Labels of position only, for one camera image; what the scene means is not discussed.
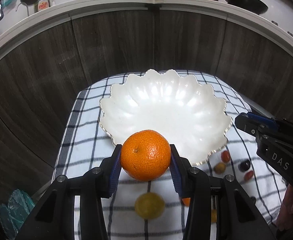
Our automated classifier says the red cherry tomato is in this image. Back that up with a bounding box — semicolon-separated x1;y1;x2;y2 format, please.
244;170;255;182
221;150;231;163

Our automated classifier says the green round fruit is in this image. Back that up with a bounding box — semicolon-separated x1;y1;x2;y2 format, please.
134;192;166;220

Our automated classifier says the large orange mandarin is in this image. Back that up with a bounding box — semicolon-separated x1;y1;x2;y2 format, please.
120;130;171;181

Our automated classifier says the large tan longan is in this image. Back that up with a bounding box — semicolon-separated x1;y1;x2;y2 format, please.
211;209;217;223

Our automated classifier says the checkered white kitchen cloth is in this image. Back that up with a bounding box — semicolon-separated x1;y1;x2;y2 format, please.
54;70;287;239

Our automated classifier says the right hand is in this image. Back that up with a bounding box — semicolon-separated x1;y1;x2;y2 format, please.
276;184;293;231

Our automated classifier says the teal plastic bag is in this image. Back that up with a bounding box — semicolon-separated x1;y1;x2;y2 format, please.
0;189;35;239

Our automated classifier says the small tan longan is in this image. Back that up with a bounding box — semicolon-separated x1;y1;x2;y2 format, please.
214;162;226;174

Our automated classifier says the white scalloped ceramic bowl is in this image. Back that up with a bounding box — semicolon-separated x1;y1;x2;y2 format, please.
99;69;233;165

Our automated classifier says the green dish soap bottle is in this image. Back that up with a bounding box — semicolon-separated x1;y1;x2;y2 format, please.
34;0;50;12

